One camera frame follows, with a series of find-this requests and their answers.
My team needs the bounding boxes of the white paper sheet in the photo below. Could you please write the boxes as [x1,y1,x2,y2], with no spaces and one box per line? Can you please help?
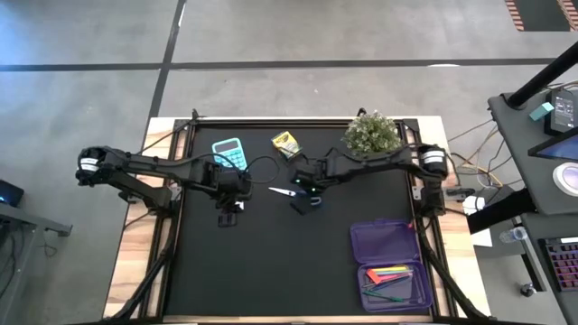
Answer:
[469,227,495,249]

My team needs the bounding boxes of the potted artificial green plant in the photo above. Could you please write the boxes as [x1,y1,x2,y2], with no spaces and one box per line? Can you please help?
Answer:
[341,109,403,157]

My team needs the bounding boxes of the grey cable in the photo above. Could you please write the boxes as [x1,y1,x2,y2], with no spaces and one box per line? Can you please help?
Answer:
[446,117,498,144]

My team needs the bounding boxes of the white round device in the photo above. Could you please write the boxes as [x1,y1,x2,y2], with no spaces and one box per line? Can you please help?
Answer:
[552,161,578,198]

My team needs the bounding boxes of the blue-handled scissors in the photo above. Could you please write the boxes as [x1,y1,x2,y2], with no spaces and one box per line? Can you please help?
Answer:
[267,186,323,209]

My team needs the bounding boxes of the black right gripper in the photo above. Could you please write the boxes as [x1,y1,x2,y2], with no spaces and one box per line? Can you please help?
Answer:
[288,158,329,218]

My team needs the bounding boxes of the purple plastic pencil case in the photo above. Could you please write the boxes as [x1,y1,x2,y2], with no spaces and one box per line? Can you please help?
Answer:
[350,218,435,314]

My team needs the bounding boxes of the small teal box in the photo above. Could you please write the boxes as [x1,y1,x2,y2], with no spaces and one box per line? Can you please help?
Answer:
[528,101,555,122]

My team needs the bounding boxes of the black desk support beam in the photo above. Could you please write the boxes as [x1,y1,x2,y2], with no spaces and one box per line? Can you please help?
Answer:
[466,187,536,236]

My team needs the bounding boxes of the dark device with blue light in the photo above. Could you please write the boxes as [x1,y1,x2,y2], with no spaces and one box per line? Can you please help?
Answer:
[0,178,25,209]

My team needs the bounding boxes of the small white box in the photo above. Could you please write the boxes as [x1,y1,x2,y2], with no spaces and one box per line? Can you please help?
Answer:
[461,194,487,216]

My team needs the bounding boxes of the flat screen with blue display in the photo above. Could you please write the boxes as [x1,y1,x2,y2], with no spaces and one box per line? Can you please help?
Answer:
[527,130,578,162]

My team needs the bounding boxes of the dark grey side desk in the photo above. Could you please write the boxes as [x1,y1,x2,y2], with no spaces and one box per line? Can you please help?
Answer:
[486,89,578,325]

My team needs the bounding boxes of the black round pole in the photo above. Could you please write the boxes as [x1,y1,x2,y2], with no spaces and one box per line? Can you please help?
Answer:
[508,41,578,110]

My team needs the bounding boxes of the green pen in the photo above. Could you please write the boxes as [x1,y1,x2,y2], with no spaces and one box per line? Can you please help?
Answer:
[361,290,406,303]

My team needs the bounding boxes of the teal calculator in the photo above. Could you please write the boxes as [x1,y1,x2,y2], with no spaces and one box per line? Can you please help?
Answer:
[210,136,249,172]

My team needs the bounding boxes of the grey metal desk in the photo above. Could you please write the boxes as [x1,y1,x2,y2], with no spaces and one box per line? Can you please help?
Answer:
[0,200,74,325]

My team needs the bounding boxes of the orange striped floor mat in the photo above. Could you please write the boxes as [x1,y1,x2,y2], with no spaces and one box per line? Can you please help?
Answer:
[504,0,578,33]

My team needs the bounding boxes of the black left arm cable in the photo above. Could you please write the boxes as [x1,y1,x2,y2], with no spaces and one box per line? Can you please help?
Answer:
[242,154,282,186]

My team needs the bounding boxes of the clear water bottle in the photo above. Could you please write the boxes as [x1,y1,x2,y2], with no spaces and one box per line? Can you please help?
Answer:
[499,225,529,246]

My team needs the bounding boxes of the black aluminium table frame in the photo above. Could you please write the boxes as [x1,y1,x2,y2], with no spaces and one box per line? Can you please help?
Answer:
[106,107,493,325]

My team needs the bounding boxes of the pink pen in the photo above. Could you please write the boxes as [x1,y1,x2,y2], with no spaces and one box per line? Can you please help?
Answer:
[366,272,415,285]

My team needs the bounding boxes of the yellow cable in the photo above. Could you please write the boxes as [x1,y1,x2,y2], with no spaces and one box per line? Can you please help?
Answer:
[454,161,504,188]

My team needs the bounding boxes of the black power adapter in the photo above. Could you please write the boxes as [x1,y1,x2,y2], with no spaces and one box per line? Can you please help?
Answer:
[544,88,577,136]

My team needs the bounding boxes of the black keyboard with red keys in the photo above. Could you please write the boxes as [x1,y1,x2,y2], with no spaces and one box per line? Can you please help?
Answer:
[539,235,578,293]

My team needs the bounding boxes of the yellow green crayon box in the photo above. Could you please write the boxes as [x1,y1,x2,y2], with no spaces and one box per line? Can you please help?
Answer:
[270,130,303,161]

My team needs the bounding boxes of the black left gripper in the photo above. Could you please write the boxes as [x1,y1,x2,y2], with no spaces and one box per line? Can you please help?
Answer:
[202,160,255,228]

